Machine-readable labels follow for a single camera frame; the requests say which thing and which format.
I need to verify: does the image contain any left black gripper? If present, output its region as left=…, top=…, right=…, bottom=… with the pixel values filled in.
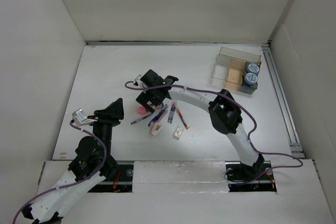
left=87, top=98, right=123, bottom=156

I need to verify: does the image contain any pink capped glue bottle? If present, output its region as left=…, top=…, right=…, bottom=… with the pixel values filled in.
left=137, top=103, right=163, bottom=115

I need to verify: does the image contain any blue patterned tape roll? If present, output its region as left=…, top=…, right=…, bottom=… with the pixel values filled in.
left=243, top=72, right=258, bottom=87

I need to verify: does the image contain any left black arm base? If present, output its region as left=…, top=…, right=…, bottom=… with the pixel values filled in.
left=89, top=162, right=134, bottom=193

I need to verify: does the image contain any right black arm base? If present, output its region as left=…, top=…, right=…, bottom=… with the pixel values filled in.
left=224, top=162, right=277, bottom=193

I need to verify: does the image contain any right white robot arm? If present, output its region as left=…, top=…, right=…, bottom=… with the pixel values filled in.
left=132, top=69, right=265, bottom=182

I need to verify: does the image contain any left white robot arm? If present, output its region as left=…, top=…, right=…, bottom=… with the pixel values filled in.
left=18, top=98, right=124, bottom=223

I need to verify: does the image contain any black pen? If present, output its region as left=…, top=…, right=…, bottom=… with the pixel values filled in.
left=131, top=114, right=153, bottom=125

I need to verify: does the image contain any red blue pen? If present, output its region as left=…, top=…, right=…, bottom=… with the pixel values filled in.
left=168, top=102, right=175, bottom=124

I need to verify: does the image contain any orange red pen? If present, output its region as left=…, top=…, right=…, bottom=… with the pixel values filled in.
left=176, top=105, right=189, bottom=130

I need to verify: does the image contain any clear compartment organizer box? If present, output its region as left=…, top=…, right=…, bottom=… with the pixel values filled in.
left=211, top=47, right=261, bottom=95

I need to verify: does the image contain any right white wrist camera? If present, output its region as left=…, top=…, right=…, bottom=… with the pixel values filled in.
left=133, top=74, right=143, bottom=87

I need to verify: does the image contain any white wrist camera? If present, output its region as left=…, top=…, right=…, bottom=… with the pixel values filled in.
left=72, top=109, right=91, bottom=127
left=133, top=74, right=143, bottom=87

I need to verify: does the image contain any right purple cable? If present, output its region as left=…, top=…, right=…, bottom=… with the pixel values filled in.
left=123, top=80, right=305, bottom=185

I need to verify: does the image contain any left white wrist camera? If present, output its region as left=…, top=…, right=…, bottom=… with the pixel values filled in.
left=72, top=109, right=91, bottom=127

